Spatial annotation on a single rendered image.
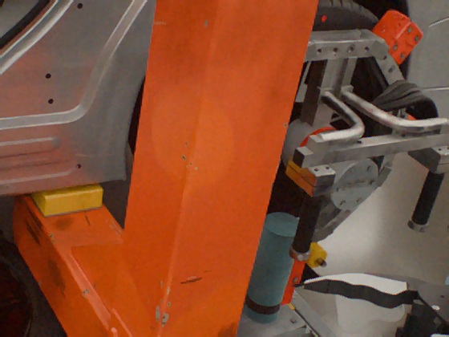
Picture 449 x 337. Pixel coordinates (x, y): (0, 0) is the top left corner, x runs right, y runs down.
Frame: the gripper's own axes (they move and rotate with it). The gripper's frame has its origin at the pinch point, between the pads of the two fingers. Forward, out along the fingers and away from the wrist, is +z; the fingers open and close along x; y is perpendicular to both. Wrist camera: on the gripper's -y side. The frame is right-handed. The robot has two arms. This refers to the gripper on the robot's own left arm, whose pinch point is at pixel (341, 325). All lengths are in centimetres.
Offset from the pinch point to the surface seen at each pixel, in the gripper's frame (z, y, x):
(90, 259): 3, 40, 81
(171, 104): -1, -1, 52
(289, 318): -65, 86, 119
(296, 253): -37, 38, 75
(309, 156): -36, 16, 74
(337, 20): -54, -3, 103
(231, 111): -7.1, -2.2, 46.1
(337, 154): -43, 17, 76
